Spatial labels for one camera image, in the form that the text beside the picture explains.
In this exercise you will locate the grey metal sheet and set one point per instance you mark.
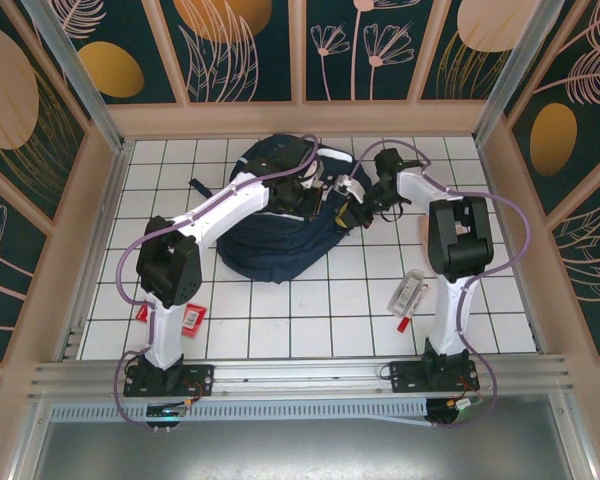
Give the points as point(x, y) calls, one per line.
point(300, 450)

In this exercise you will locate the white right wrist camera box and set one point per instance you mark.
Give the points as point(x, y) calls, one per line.
point(349, 186)

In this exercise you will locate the red book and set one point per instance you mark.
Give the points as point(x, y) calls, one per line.
point(194, 320)

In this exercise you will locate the aluminium frame post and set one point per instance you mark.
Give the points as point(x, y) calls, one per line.
point(75, 65)
point(517, 65)

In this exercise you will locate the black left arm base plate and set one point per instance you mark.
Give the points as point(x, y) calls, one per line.
point(200, 375)

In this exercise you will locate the aluminium mounting rail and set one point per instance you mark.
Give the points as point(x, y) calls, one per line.
point(300, 372)

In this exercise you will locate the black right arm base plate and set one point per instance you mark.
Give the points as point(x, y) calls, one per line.
point(402, 377)

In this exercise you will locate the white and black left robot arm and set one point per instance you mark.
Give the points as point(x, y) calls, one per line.
point(220, 215)

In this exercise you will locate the aluminium side rail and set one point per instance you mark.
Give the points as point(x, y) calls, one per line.
point(97, 250)
point(487, 170)

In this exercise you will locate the navy blue backpack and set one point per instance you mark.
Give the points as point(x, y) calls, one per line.
point(270, 250)

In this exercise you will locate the grey rectangular packet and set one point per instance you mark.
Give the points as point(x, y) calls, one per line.
point(405, 292)

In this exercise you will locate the red marker pen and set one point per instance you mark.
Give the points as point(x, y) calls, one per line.
point(403, 325)

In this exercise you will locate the small circuit board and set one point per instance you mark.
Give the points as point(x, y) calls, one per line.
point(464, 404)
point(166, 412)

